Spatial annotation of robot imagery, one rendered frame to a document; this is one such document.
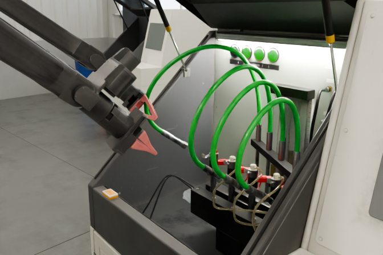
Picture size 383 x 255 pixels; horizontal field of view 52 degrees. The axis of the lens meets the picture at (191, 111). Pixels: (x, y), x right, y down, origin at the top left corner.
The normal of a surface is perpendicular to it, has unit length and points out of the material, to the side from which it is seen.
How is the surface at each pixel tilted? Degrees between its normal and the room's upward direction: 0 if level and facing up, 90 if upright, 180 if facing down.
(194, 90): 90
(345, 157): 76
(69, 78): 104
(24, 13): 85
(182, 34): 90
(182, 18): 90
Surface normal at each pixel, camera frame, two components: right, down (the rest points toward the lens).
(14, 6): 0.44, 0.04
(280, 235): 0.63, 0.19
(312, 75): -0.78, 0.15
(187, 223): 0.00, -0.97
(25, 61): 0.62, 0.50
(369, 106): -0.75, -0.08
